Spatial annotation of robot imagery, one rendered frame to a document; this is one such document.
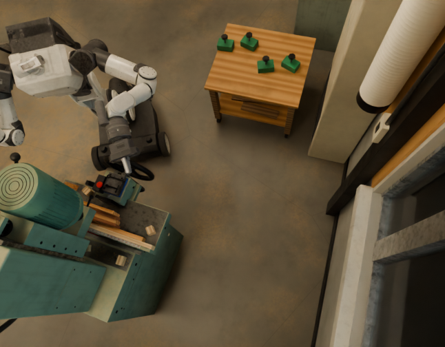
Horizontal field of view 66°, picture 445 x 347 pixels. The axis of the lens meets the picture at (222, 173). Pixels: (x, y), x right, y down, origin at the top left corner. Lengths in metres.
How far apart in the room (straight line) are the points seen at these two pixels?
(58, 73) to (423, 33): 1.43
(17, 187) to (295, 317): 1.88
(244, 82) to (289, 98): 0.32
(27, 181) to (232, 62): 1.66
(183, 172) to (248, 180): 0.52
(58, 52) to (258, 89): 1.25
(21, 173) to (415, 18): 1.37
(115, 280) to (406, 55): 1.58
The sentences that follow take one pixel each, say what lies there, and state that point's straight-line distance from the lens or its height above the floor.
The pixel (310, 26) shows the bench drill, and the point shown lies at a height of 0.25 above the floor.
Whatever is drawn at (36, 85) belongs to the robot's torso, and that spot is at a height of 1.30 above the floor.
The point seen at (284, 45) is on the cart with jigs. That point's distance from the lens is 2.60.
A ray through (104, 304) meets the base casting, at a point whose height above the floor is 0.80.
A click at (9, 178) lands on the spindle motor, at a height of 1.50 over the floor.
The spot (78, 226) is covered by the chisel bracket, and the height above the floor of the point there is 1.07.
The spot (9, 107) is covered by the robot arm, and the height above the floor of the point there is 1.22.
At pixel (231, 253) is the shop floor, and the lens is 2.53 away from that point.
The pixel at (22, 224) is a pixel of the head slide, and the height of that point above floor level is 1.42.
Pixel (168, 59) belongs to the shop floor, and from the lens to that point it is 3.31.
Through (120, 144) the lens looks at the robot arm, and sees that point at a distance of 1.36.
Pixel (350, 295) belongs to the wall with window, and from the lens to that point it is 1.71.
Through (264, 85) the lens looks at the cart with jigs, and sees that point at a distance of 2.40.
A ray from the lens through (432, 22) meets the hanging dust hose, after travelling 1.32.
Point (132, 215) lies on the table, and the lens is 1.76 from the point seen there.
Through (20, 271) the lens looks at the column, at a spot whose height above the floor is 1.43.
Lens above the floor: 2.51
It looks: 69 degrees down
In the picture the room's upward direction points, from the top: 15 degrees counter-clockwise
